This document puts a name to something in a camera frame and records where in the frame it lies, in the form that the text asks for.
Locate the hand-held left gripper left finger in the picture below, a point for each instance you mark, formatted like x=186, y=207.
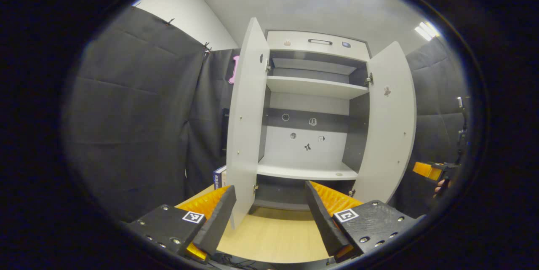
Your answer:
x=219, y=219

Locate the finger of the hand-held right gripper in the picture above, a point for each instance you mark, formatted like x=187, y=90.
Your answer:
x=425, y=170

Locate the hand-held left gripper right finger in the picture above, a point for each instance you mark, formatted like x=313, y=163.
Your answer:
x=322, y=219

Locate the stack of books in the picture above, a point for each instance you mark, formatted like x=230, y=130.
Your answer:
x=219, y=177

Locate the grey cabinet door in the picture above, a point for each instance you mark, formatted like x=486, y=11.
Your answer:
x=246, y=135
x=387, y=135

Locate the black backdrop cloth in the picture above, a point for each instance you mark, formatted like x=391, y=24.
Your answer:
x=134, y=114

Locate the small ceiling light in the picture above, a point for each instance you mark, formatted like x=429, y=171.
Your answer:
x=427, y=30

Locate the grey double-door shoe cabinet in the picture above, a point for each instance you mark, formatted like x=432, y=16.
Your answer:
x=311, y=89

